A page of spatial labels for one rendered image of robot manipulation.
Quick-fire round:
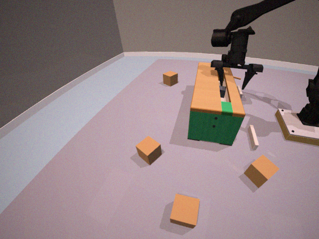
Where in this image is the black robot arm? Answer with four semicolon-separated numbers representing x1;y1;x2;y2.
211;0;319;127

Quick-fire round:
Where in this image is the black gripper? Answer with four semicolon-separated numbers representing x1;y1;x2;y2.
211;46;263;90

